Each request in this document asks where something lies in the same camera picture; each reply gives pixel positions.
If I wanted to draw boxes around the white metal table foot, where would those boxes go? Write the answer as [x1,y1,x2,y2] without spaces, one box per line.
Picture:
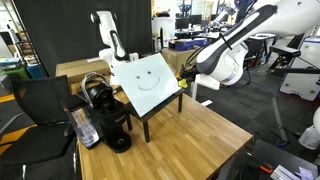
[190,81,214,108]

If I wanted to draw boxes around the white drawing board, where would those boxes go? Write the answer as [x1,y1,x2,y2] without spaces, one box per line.
[112,52,183,118]

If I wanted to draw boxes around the tall cardboard box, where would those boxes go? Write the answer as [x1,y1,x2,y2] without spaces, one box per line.
[160,46,201,73]

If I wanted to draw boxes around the white floor panel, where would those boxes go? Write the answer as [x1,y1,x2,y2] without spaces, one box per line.
[279,36,320,102]

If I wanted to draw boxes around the black coffee machine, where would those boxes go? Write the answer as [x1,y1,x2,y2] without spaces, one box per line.
[60,71,133,154]

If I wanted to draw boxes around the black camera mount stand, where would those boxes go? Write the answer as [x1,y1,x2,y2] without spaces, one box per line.
[268,44,320,76]

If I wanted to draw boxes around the white plastic jug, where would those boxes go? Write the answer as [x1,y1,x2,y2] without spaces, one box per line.
[298,106,320,151]

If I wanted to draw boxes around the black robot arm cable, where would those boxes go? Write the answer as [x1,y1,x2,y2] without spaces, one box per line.
[184,33,234,69]

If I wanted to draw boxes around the small black stand table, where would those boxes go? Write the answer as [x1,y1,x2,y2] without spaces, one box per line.
[124,88,185,144]

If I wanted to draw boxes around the grey metal pole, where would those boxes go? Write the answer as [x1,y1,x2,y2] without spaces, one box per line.
[271,96,289,143]

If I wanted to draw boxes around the blue boxes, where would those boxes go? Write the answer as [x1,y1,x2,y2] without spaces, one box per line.
[174,37,208,52]

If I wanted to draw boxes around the large flat cardboard box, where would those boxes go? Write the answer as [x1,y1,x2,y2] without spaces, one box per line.
[54,57,111,84]

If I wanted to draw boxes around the black backdrop curtain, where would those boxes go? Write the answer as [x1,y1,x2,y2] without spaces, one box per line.
[13,0,153,78]

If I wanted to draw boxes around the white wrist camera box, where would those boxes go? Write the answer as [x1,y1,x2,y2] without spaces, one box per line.
[194,73,221,91]

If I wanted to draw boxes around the black mesh office chair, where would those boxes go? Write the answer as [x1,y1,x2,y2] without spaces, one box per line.
[0,74,79,180]

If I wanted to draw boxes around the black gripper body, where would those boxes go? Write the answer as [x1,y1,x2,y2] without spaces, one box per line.
[186,63,203,81]

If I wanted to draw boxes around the teal storage bin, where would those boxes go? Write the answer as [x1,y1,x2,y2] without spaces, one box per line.
[26,63,43,80]

